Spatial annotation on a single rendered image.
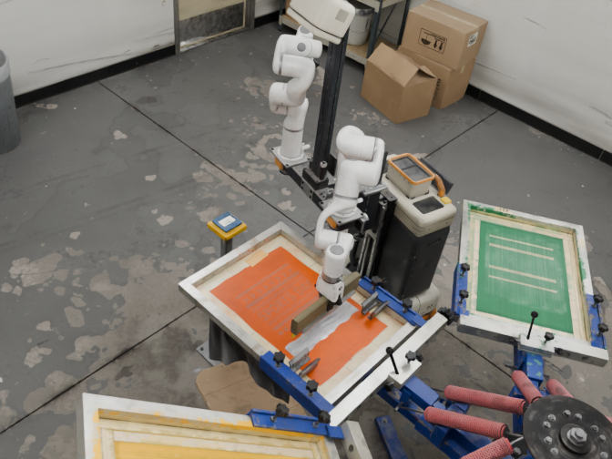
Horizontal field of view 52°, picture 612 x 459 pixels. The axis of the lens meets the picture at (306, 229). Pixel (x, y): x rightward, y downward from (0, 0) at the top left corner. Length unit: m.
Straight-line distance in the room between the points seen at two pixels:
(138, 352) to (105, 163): 1.76
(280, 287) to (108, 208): 2.10
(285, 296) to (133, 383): 1.21
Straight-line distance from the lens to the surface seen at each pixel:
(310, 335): 2.43
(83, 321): 3.77
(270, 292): 2.56
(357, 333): 2.48
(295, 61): 2.56
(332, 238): 2.20
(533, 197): 5.15
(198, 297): 2.49
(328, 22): 2.29
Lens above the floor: 2.86
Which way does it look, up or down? 42 degrees down
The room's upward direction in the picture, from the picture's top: 8 degrees clockwise
